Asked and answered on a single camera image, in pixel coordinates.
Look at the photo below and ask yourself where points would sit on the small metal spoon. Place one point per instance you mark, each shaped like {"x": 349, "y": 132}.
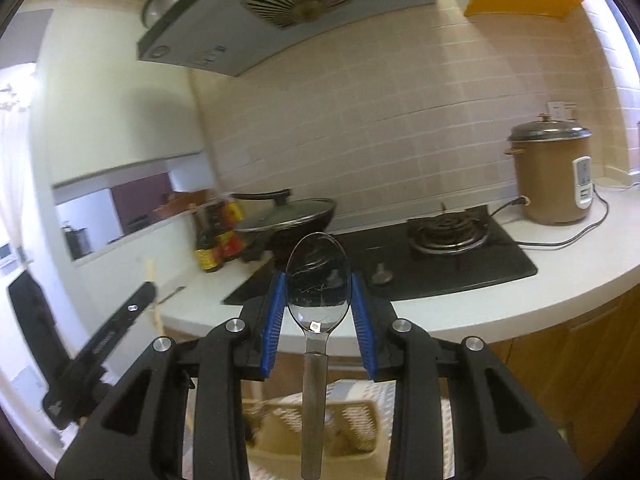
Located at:
{"x": 172, "y": 294}

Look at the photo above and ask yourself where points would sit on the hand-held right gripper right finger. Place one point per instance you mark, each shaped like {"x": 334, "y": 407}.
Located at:
{"x": 362, "y": 330}

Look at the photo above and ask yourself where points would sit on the black wok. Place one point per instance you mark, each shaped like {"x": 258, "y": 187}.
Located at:
{"x": 280, "y": 244}

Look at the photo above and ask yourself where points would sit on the white kitchen countertop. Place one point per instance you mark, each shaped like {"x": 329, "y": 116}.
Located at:
{"x": 550, "y": 285}

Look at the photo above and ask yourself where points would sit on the black appliance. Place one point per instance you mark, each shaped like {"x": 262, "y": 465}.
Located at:
{"x": 77, "y": 245}

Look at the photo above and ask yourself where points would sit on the glass wok lid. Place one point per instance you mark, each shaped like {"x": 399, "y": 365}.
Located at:
{"x": 290, "y": 210}

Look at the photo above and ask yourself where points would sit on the brown wooden object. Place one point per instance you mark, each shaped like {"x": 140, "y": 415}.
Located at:
{"x": 180, "y": 202}

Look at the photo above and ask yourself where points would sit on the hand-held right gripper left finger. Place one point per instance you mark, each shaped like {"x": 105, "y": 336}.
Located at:
{"x": 272, "y": 330}

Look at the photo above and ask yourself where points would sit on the grey range hood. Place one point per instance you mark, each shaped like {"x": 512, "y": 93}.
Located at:
{"x": 225, "y": 35}

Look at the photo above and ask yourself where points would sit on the wooden kitchen cabinet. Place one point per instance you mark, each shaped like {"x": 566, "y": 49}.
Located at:
{"x": 575, "y": 360}

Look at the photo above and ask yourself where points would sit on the red label sauce bottle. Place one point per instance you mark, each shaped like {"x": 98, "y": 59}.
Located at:
{"x": 232, "y": 245}

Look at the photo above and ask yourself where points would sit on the white wall outlet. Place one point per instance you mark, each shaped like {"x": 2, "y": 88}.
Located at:
{"x": 560, "y": 110}

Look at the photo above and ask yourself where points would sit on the tan plastic utensil basket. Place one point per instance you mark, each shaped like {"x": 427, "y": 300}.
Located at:
{"x": 350, "y": 430}

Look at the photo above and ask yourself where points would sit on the black gas stove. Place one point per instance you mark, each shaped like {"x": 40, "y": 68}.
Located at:
{"x": 450, "y": 270}

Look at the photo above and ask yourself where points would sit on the dark soy sauce bottle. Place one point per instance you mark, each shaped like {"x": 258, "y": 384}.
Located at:
{"x": 207, "y": 255}

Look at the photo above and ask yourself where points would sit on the brown rice cooker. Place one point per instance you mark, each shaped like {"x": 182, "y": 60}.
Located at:
{"x": 545, "y": 180}

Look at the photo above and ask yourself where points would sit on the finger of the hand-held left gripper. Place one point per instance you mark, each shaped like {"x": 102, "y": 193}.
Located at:
{"x": 30, "y": 320}
{"x": 132, "y": 307}

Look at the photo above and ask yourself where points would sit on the wooden chopstick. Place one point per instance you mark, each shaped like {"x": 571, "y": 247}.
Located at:
{"x": 151, "y": 272}

